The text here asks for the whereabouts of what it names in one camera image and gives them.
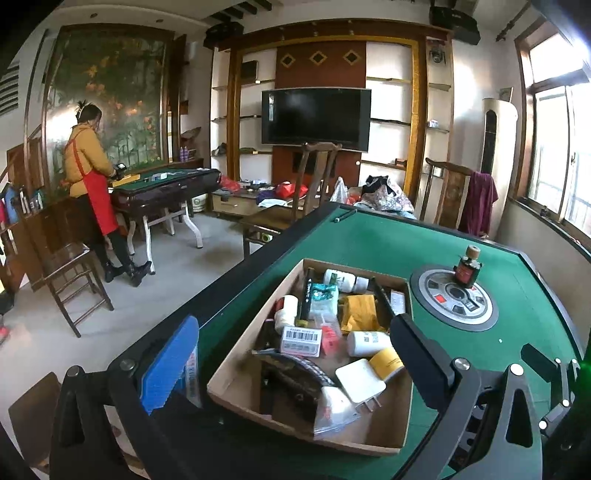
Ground yellow white small box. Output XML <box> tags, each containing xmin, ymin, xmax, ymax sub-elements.
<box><xmin>368</xmin><ymin>347</ymin><xmax>406</xmax><ymax>382</ymax></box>

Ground low wooden cabinet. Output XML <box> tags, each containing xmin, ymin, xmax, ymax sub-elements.
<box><xmin>210</xmin><ymin>185</ymin><xmax>301</xmax><ymax>220</ymax></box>

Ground long white carton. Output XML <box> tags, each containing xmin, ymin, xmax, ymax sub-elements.
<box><xmin>279</xmin><ymin>325</ymin><xmax>322</xmax><ymax>357</ymax></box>

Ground green wall mural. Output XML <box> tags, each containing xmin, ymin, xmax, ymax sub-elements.
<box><xmin>44</xmin><ymin>28</ymin><xmax>174</xmax><ymax>195</ymax></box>

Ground purple garment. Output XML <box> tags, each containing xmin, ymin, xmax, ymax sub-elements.
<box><xmin>459</xmin><ymin>171</ymin><xmax>499</xmax><ymax>236</ymax></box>

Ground black box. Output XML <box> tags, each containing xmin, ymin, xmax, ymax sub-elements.
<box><xmin>294</xmin><ymin>277</ymin><xmax>311</xmax><ymax>324</ymax></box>

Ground window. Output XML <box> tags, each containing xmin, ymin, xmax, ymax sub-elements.
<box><xmin>515</xmin><ymin>18</ymin><xmax>591</xmax><ymax>245</ymax></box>

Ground pink red packet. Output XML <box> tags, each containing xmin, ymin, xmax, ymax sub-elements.
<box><xmin>321</xmin><ymin>323</ymin><xmax>343</xmax><ymax>356</ymax></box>

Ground dark mahjong table white legs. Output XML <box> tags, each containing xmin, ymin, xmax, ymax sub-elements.
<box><xmin>108</xmin><ymin>166</ymin><xmax>222</xmax><ymax>273</ymax></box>

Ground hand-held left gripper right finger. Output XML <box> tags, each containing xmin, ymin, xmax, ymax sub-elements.
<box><xmin>390</xmin><ymin>313</ymin><xmax>543</xmax><ymax>480</ymax></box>

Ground floor standing air conditioner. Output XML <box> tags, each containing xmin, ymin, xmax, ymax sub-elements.
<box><xmin>480</xmin><ymin>97</ymin><xmax>518</xmax><ymax>241</ymax></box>

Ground brown wooden seat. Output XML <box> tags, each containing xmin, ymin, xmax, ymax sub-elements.
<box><xmin>9</xmin><ymin>371</ymin><xmax>63</xmax><ymax>462</ymax></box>

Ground black television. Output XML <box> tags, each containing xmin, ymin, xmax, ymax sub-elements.
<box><xmin>261</xmin><ymin>88</ymin><xmax>372</xmax><ymax>153</ymax></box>

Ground large white cylindrical bottle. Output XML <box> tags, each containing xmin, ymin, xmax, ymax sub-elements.
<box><xmin>346</xmin><ymin>330</ymin><xmax>393</xmax><ymax>358</ymax></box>

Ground yellow brown packet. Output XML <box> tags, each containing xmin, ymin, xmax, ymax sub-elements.
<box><xmin>341</xmin><ymin>294</ymin><xmax>389</xmax><ymax>334</ymax></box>

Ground wooden chair with purple garment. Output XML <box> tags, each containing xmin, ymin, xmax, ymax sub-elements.
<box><xmin>416</xmin><ymin>157</ymin><xmax>497</xmax><ymax>236</ymax></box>

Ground clear plastic bag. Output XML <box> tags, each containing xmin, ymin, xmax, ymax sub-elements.
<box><xmin>313</xmin><ymin>385</ymin><xmax>361</xmax><ymax>438</ymax></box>

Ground floral clothes pile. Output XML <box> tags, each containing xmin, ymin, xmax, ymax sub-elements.
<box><xmin>360</xmin><ymin>175</ymin><xmax>416</xmax><ymax>213</ymax></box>

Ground small white jar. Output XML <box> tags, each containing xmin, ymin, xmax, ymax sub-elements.
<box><xmin>274</xmin><ymin>295</ymin><xmax>299</xmax><ymax>335</ymax></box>

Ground white charger plug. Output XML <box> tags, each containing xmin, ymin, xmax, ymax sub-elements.
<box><xmin>335</xmin><ymin>359</ymin><xmax>387</xmax><ymax>412</ymax></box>

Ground wooden wall shelf unit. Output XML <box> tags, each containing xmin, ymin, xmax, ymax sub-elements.
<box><xmin>210</xmin><ymin>28</ymin><xmax>455</xmax><ymax>208</ymax></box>

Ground white tube bottle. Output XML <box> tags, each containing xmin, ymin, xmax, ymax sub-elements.
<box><xmin>322</xmin><ymin>269</ymin><xmax>370</xmax><ymax>294</ymax></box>

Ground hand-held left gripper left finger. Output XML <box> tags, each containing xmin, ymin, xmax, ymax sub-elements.
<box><xmin>48</xmin><ymin>315</ymin><xmax>218</xmax><ymax>480</ymax></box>

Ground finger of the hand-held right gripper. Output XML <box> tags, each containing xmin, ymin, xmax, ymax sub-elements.
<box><xmin>521</xmin><ymin>344</ymin><xmax>581</xmax><ymax>431</ymax></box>

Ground black ceiling speaker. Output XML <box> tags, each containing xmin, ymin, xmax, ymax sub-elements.
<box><xmin>203</xmin><ymin>21</ymin><xmax>245</xmax><ymax>49</ymax></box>
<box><xmin>428</xmin><ymin>4</ymin><xmax>481</xmax><ymax>44</ymax></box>

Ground black curved band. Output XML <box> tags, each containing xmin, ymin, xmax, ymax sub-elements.
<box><xmin>252</xmin><ymin>350</ymin><xmax>338</xmax><ymax>416</ymax></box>

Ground green white tissue pack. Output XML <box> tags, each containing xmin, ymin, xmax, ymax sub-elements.
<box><xmin>308</xmin><ymin>282</ymin><xmax>340</xmax><ymax>320</ymax></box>

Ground dark wooden chair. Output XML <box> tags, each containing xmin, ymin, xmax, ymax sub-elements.
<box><xmin>23</xmin><ymin>203</ymin><xmax>114</xmax><ymax>337</ymax></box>

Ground blue jug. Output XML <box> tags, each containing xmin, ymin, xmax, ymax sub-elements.
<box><xmin>2</xmin><ymin>184</ymin><xmax>23</xmax><ymax>224</ymax></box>

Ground cardboard box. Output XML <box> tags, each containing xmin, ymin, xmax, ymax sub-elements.
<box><xmin>206</xmin><ymin>258</ymin><xmax>414</xmax><ymax>457</ymax></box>

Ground round grey table control panel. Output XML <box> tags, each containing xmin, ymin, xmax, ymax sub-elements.
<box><xmin>409</xmin><ymin>263</ymin><xmax>499</xmax><ymax>332</ymax></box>

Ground wall air vent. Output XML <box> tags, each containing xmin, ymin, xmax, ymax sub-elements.
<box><xmin>0</xmin><ymin>62</ymin><xmax>21</xmax><ymax>116</ymax></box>

